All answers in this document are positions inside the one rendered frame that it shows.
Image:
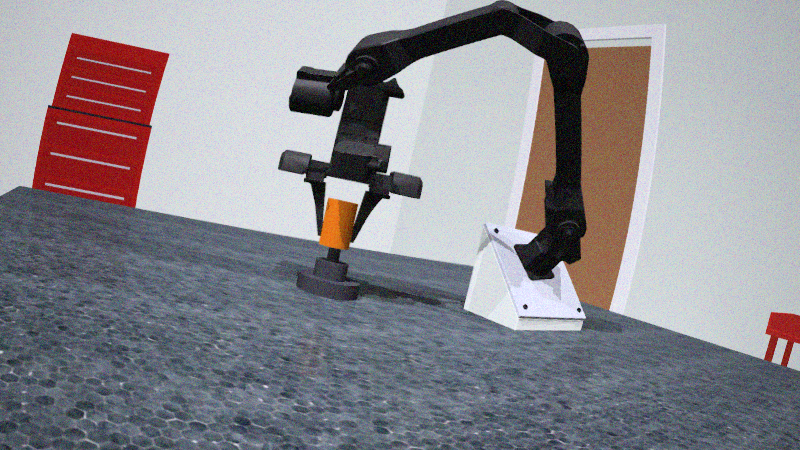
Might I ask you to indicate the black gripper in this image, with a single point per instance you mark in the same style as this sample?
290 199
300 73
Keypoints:
379 184

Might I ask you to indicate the orange knob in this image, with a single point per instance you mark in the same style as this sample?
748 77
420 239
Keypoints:
338 224

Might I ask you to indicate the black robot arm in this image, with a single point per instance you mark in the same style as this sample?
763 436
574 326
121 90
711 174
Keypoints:
377 57

